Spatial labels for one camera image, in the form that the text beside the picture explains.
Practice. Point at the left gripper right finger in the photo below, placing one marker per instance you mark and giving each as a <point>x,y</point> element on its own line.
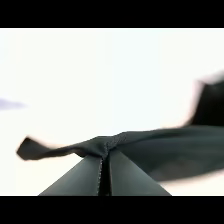
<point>130,178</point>

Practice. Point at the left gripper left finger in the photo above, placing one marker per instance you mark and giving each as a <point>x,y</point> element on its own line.
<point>80,178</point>

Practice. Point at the dark green garment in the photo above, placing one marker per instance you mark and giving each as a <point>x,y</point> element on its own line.
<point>173,150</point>

